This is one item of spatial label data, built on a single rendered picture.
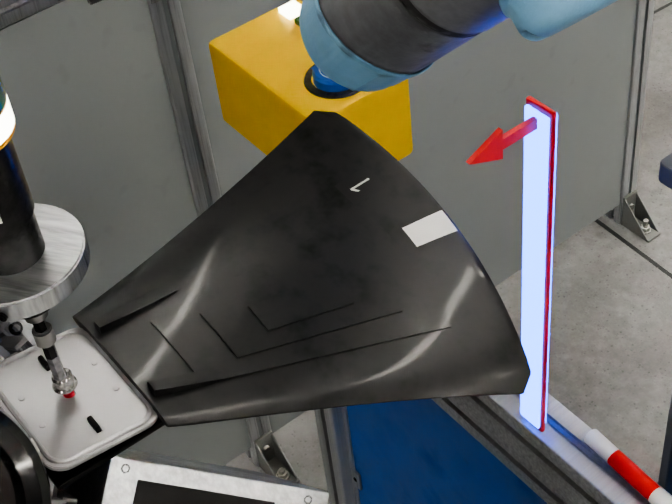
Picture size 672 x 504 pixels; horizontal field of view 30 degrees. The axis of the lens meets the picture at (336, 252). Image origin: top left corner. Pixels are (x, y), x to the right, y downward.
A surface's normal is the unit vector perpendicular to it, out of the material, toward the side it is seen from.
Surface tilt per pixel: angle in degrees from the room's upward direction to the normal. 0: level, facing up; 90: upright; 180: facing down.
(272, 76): 0
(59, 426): 7
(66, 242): 0
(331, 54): 91
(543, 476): 90
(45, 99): 90
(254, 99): 90
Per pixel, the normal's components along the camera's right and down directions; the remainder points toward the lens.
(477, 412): -0.79, 0.48
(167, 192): 0.61, 0.51
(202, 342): 0.07, -0.71
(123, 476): 0.40, -0.06
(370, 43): -0.56, 0.67
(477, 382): 0.40, -0.32
